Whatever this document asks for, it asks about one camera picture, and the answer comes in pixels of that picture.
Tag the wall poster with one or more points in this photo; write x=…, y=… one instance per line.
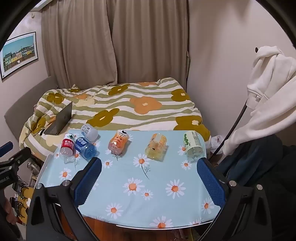
x=19, y=54

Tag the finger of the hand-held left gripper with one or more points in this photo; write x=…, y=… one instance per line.
x=16, y=157

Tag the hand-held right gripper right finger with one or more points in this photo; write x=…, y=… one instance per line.
x=211, y=185

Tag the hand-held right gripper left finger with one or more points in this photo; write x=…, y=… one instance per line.
x=89, y=183

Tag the red label plastic bottle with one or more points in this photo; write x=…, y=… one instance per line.
x=68, y=144

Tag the yellow orange label bottle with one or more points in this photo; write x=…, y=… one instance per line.
x=156, y=146

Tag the orange pig print bottle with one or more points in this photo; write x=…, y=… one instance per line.
x=118, y=142

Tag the blue label plastic bottle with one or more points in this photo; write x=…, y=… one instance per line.
x=84, y=146

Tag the person's left hand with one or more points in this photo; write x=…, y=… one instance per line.
x=9, y=213

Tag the white plastic bag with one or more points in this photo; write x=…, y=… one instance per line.
x=216, y=140

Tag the clear white label bottle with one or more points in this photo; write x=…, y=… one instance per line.
x=89, y=132

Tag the green label plastic bottle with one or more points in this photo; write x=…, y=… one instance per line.
x=192, y=142

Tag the yellow black patterned cloth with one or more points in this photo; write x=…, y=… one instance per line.
x=23, y=197

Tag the beige curtain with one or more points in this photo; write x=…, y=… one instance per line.
x=78, y=46
x=150, y=41

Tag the grey padded headboard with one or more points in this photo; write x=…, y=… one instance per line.
x=25, y=102

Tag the grey laptop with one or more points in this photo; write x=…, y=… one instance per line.
x=61, y=119

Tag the blue daisy tablecloth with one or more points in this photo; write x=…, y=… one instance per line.
x=129, y=166

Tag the dark blue garment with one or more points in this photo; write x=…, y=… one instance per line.
x=252, y=160

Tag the white hoodie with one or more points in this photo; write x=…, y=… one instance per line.
x=270, y=97

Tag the floral striped blanket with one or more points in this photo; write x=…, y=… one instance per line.
x=138, y=115

